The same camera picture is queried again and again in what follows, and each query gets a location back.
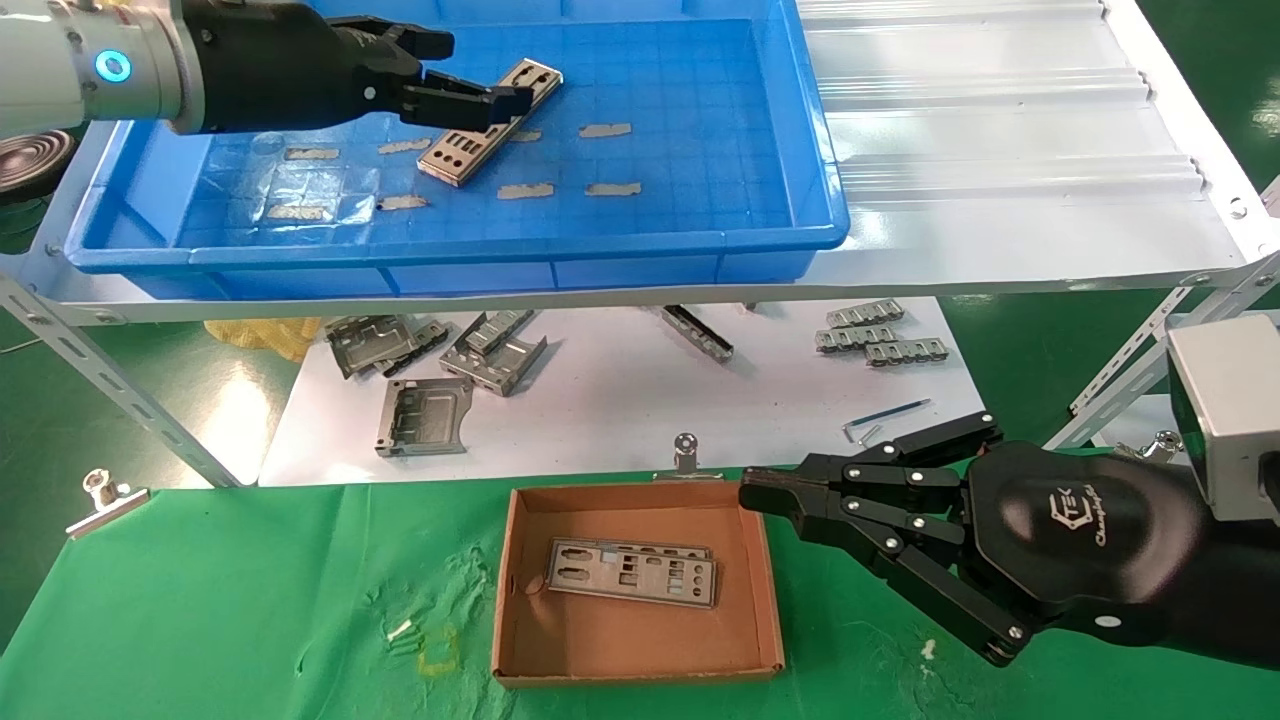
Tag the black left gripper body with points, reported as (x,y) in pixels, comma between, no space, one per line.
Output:
(280,70)

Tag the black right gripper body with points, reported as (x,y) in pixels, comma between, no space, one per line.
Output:
(1080,540)

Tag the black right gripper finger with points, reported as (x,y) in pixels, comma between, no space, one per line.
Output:
(930,580)
(860,475)

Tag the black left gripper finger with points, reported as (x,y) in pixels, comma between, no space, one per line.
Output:
(470,105)
(415,42)

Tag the silver metal port plate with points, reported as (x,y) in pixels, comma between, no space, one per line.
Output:
(472,160)

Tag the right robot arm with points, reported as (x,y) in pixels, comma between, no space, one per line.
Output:
(1240,590)

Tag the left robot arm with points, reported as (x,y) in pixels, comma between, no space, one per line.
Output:
(60,70)

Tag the blue plastic tray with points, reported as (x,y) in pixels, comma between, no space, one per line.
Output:
(700,100)

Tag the brown cardboard box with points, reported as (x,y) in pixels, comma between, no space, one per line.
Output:
(640,650)

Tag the short grey tape piece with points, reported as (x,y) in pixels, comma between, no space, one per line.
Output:
(529,136)

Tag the small notched metal piece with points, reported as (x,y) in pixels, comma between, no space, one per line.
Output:
(907,352)
(865,316)
(855,338)

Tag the long narrow metal strip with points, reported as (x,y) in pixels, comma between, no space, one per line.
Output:
(697,335)

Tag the grey metal port plate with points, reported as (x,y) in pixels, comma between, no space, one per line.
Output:
(650,577)

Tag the white metal shelf rack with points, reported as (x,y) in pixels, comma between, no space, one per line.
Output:
(950,250)

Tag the white board sheet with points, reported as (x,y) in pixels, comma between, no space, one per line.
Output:
(620,400)

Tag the black round disc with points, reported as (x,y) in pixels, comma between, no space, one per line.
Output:
(30,165)

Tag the small white scrap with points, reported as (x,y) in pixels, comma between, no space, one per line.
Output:
(399,631)

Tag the green cloth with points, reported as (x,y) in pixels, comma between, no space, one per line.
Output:
(300,600)

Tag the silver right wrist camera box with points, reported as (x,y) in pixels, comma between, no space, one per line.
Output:
(1230,410)

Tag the bent grey metal bracket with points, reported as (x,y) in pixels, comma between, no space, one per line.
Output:
(365,345)

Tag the folded grey metal bracket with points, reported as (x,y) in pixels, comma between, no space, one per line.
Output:
(500,370)

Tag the flat grey metal bracket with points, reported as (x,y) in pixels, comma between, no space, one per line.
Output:
(430,410)

